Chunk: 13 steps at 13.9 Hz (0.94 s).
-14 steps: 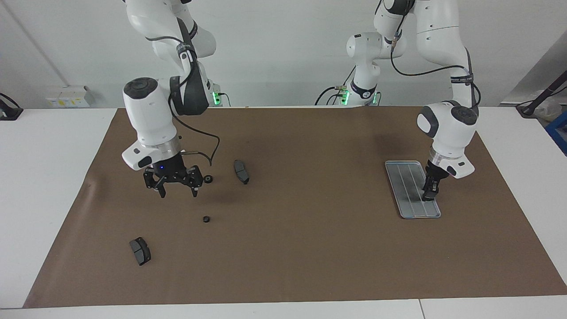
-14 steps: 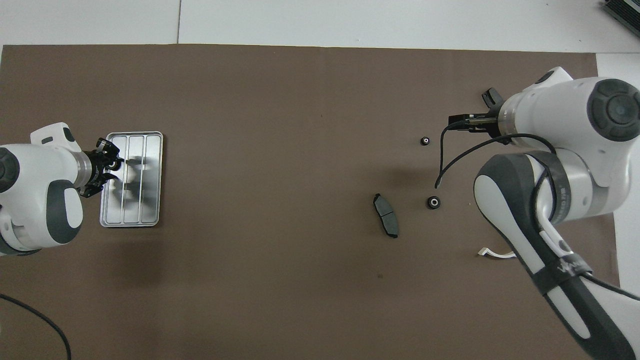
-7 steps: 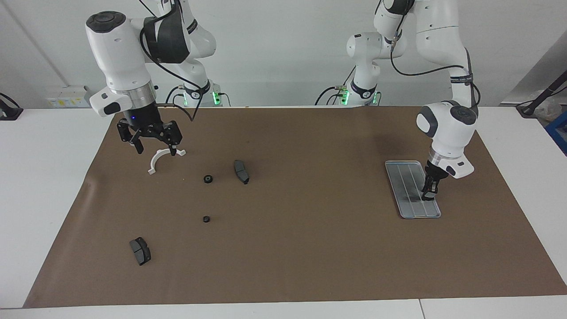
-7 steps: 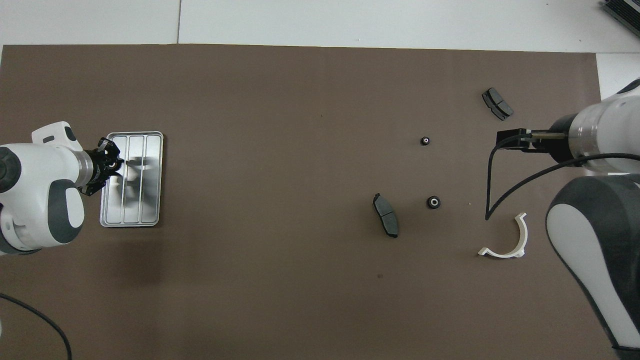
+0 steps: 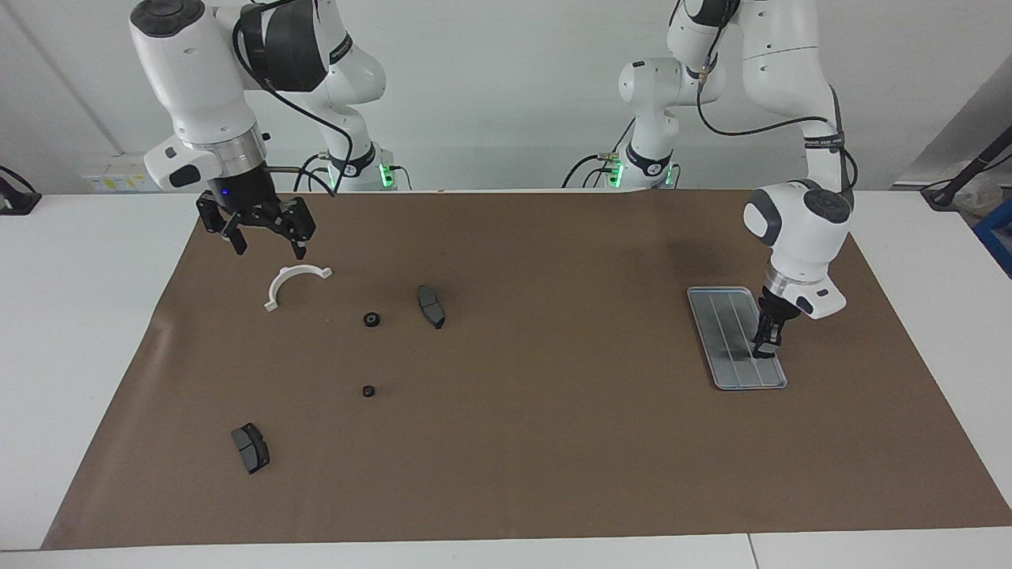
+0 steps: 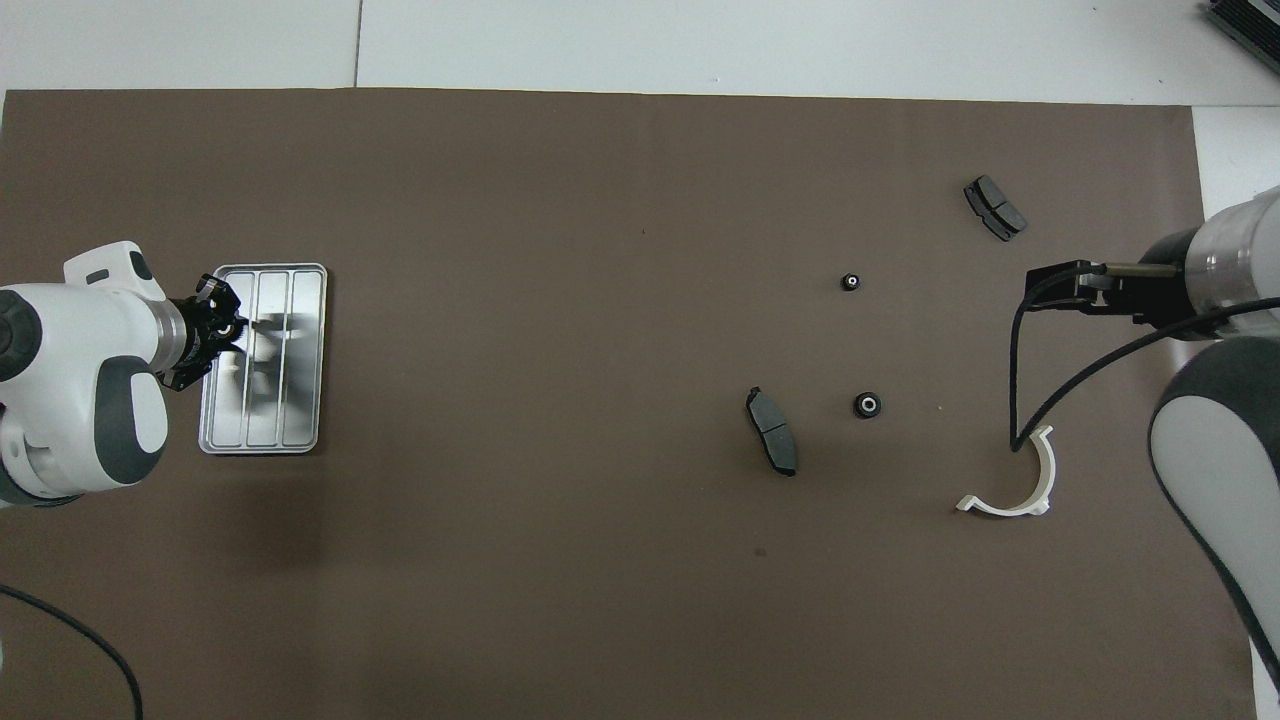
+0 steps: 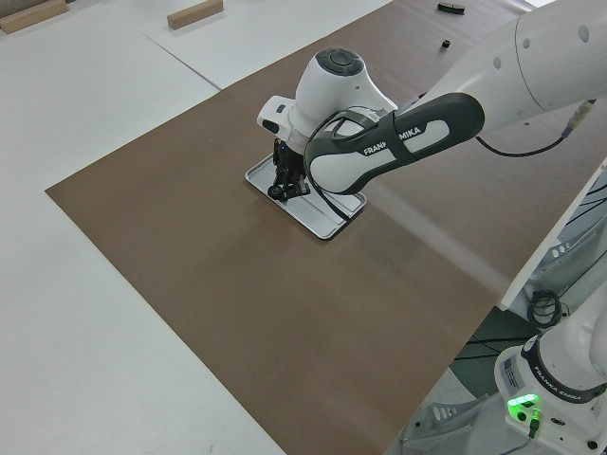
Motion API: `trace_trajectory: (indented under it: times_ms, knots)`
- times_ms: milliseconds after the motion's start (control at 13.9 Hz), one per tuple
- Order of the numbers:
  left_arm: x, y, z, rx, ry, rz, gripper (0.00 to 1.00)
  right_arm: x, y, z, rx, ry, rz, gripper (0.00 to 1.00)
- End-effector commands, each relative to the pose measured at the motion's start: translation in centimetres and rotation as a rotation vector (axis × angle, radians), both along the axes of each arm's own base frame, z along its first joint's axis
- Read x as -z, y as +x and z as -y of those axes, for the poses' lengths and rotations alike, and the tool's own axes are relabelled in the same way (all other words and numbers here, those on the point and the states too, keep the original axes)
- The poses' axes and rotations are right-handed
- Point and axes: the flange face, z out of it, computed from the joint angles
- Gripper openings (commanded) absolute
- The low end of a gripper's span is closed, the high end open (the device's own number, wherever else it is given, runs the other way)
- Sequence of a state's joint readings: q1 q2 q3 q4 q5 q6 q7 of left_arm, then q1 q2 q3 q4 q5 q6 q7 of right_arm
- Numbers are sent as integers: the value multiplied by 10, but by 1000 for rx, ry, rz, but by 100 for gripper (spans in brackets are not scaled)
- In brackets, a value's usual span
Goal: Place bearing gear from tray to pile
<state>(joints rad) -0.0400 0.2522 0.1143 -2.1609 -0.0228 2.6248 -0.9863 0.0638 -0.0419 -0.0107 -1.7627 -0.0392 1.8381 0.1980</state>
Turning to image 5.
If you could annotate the black table clamp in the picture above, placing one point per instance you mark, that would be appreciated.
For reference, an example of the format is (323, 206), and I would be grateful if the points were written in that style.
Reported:
(16, 201)

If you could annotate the black stand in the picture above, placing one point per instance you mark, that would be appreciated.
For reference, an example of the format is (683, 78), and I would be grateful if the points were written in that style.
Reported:
(945, 194)

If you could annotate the white curved plastic bracket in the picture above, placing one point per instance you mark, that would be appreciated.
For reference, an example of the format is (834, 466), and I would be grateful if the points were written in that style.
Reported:
(272, 303)

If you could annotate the short grey brake pad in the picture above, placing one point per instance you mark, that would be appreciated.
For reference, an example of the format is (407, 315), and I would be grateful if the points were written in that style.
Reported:
(251, 450)

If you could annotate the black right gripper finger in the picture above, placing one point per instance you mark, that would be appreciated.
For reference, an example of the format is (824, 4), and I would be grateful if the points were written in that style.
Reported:
(296, 225)
(217, 217)

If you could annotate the silver metal tray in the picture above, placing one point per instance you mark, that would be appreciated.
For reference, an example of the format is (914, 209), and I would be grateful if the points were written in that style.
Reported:
(723, 332)

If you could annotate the white wall box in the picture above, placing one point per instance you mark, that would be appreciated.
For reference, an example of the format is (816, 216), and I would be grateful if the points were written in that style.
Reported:
(111, 174)

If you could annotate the large black bearing gear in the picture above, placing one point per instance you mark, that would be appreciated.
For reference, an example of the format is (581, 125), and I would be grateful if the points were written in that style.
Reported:
(371, 319)
(764, 352)

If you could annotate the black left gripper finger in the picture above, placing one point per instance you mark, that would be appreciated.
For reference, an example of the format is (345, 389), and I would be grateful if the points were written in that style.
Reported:
(775, 336)
(759, 336)

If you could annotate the long grey brake pad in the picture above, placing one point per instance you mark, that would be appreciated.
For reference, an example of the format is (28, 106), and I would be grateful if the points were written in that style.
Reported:
(431, 307)

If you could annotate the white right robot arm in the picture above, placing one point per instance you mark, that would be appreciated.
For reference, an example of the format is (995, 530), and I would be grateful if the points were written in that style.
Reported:
(190, 71)

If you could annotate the blue crate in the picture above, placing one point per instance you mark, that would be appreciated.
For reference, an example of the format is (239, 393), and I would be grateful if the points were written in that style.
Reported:
(1000, 237)

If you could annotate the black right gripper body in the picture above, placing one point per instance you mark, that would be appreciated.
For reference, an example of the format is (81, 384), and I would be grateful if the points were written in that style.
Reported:
(241, 190)

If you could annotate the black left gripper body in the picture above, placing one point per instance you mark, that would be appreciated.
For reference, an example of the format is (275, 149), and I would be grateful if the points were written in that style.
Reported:
(776, 310)

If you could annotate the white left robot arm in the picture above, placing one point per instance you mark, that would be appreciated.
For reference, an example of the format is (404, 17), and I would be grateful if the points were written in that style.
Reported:
(798, 229)

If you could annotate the crumpled clear plastic bag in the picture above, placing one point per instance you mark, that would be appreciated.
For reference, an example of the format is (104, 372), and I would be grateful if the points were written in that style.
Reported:
(984, 197)

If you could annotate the brown table mat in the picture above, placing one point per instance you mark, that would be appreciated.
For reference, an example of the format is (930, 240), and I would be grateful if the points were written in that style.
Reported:
(506, 435)

